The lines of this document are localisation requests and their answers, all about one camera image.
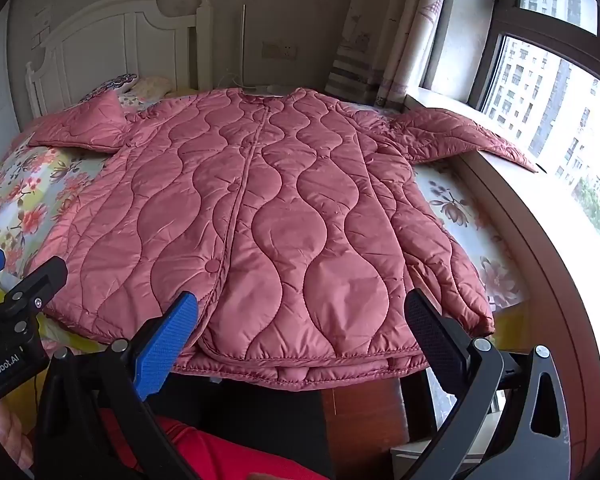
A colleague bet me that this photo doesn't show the white wooden headboard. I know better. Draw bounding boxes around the white wooden headboard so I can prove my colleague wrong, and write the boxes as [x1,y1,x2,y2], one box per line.
[25,0,215,116]

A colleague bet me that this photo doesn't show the white window sill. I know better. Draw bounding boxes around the white window sill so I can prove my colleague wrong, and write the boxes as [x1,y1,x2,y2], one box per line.
[405,87,600,461]

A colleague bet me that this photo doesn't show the wall socket panel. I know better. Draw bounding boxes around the wall socket panel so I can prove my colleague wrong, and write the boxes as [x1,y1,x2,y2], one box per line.
[262,41,297,59]

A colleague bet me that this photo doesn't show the person's red pants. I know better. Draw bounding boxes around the person's red pants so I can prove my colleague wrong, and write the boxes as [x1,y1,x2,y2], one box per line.
[100,410,326,480]

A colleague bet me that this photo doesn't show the pink quilted jacket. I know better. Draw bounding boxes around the pink quilted jacket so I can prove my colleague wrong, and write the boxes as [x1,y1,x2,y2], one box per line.
[26,87,538,393]

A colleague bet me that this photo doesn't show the striped printed curtain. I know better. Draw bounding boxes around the striped printed curtain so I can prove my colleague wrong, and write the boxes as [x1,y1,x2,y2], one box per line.
[325,0,461,108]

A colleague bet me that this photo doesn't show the dark framed window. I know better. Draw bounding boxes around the dark framed window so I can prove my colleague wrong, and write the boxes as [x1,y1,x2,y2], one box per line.
[420,0,600,261]

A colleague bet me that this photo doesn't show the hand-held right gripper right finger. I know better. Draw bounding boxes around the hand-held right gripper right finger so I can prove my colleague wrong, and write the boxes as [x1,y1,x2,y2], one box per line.
[404,287,573,480]

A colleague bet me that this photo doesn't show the floral bed sheet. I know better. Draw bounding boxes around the floral bed sheet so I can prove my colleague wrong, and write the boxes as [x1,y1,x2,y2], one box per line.
[0,100,528,361]

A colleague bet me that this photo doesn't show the embroidered floral pillow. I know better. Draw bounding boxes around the embroidered floral pillow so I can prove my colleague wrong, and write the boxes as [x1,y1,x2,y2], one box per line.
[82,74,140,103]

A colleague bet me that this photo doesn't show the yellow checkered pillow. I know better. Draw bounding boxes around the yellow checkered pillow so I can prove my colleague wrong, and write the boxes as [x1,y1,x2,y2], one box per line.
[129,76,173,100]

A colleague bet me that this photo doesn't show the white lamp cable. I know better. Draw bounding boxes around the white lamp cable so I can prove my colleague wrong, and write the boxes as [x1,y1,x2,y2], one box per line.
[219,70,251,89]

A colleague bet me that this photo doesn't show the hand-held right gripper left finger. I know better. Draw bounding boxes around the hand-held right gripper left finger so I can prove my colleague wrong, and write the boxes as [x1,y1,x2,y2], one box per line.
[34,290,201,480]

